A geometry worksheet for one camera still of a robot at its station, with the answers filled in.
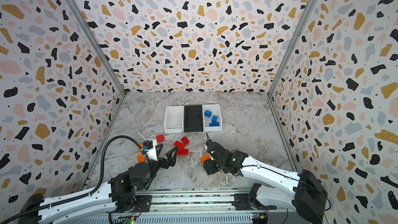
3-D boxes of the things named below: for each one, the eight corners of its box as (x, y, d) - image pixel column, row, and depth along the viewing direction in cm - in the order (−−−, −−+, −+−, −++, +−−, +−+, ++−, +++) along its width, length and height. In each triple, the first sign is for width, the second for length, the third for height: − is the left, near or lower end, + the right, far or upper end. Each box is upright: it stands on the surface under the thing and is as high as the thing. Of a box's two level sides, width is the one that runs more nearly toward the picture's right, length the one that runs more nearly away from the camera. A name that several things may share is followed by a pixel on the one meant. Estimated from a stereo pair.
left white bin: (163, 133, 101) (161, 127, 95) (168, 112, 112) (166, 105, 107) (184, 134, 101) (182, 128, 95) (186, 112, 112) (185, 106, 107)
